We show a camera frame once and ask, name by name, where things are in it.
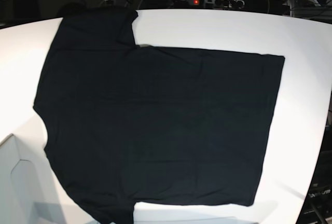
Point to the black T-shirt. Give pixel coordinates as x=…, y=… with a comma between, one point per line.
x=129, y=124

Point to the black power strip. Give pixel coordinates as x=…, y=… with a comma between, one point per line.
x=217, y=4

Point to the white cardboard box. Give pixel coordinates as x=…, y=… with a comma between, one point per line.
x=22, y=198

